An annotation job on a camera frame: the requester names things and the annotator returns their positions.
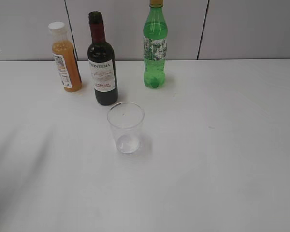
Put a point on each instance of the red wine bottle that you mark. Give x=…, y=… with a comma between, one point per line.
x=102, y=62

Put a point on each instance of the orange juice bottle white cap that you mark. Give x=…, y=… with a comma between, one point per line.
x=65, y=58

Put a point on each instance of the transparent plastic cup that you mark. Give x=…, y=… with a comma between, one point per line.
x=125, y=120

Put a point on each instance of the green soda bottle yellow cap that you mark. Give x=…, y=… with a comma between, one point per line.
x=155, y=34

